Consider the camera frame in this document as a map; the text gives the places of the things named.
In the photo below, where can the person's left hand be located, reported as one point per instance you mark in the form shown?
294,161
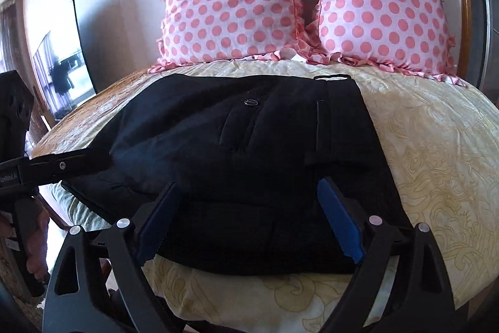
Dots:
41,239

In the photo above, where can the black pants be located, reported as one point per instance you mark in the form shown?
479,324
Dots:
253,145

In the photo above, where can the black framed screen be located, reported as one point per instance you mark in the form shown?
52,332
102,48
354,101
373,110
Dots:
62,75

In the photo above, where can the grey door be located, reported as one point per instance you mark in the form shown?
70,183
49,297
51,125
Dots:
487,24

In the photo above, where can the pink polka dot pillow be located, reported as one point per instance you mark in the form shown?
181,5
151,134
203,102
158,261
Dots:
382,1
230,1

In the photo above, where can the wooden door frame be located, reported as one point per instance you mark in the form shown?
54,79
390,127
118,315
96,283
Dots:
464,5

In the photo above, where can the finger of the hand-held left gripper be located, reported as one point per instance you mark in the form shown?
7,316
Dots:
62,165

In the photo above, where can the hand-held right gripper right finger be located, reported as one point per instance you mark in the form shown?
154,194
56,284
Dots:
343,225

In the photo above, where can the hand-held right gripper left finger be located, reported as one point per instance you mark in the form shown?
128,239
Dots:
158,225

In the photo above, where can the yellow patterned blanket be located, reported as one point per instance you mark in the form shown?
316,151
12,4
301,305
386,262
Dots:
429,161

